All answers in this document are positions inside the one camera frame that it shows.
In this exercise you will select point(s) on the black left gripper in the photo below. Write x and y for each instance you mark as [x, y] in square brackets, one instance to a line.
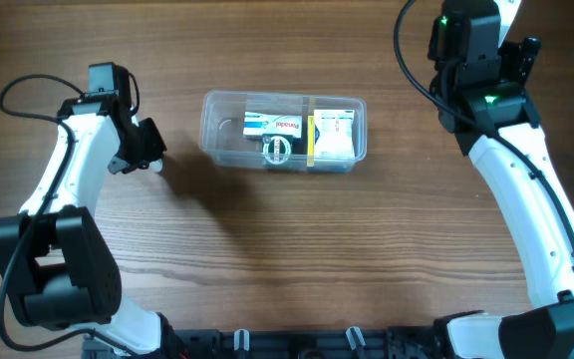
[155, 145]

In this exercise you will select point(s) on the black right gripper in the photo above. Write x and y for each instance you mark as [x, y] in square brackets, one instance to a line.
[517, 59]

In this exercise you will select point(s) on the white Panadol box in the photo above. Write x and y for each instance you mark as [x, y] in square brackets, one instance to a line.
[257, 125]

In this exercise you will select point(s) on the green Zam-Buk box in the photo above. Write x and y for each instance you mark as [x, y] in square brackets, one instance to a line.
[276, 150]

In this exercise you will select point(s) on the white medicine box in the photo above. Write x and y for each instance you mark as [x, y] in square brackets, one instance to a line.
[333, 132]

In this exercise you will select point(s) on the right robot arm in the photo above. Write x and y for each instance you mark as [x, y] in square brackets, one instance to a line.
[480, 89]

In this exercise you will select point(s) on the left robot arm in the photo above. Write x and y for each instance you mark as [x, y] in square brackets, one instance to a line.
[59, 278]

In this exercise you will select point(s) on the clear plastic container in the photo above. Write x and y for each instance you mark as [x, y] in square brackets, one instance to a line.
[222, 121]

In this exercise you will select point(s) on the blue VapoDrops box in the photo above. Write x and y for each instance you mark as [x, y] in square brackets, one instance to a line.
[313, 161]

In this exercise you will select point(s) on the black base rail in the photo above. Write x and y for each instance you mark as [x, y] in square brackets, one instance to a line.
[354, 342]

